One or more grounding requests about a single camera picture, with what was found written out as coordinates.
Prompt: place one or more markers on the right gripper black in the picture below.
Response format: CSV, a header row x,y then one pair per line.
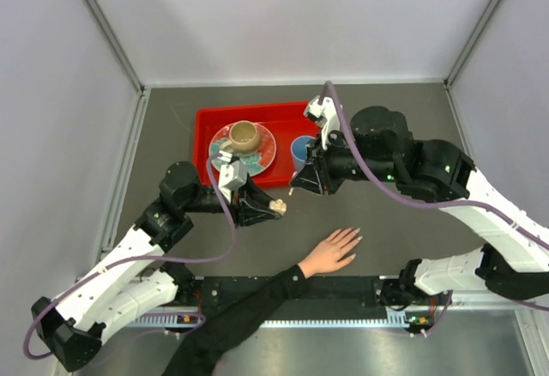
x,y
307,178

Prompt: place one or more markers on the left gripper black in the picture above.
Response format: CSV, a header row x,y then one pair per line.
x,y
254,195

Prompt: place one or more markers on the nail polish bottle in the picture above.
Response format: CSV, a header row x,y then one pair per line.
x,y
278,206

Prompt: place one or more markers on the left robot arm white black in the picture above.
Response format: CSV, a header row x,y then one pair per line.
x,y
137,276

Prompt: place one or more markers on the black sleeved forearm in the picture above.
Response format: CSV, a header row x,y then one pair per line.
x,y
200,351

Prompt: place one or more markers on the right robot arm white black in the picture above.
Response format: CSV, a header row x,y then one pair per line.
x,y
432,174

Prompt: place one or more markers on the person's hand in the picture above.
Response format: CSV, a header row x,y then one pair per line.
x,y
331,254

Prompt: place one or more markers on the blue plastic cup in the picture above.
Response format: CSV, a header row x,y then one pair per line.
x,y
299,151

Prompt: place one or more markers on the floral ceramic plate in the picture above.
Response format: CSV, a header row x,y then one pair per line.
x,y
257,162

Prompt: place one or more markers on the red plastic tray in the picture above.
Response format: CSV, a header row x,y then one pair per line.
x,y
281,124

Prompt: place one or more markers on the beige ceramic mug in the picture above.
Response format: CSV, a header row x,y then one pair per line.
x,y
243,139

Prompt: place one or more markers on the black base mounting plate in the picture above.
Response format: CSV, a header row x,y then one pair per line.
x,y
369,291

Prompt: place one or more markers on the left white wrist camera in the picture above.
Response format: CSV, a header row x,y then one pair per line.
x,y
233,172

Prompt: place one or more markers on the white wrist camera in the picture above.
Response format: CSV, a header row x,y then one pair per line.
x,y
233,172
322,112

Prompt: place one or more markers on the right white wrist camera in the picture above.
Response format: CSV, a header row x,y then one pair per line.
x,y
322,112

